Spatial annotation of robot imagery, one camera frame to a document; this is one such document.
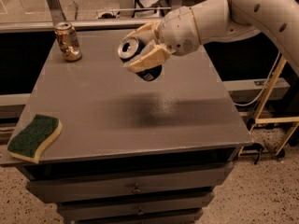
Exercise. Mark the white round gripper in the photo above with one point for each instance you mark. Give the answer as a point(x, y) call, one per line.
point(177, 32)

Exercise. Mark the blue pepsi can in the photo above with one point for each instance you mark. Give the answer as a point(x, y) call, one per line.
point(128, 51)

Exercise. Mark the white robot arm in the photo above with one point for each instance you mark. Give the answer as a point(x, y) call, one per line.
point(231, 20)

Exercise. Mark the crushed brown soda can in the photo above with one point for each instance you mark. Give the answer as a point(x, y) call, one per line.
point(68, 41)

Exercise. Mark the grey drawer cabinet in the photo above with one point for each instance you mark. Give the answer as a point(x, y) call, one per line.
point(131, 151)

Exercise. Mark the yellow metal stand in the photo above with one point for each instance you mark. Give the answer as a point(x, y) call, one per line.
point(264, 115)

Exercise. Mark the green yellow sponge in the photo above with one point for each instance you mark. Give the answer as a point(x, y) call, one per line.
point(34, 139)

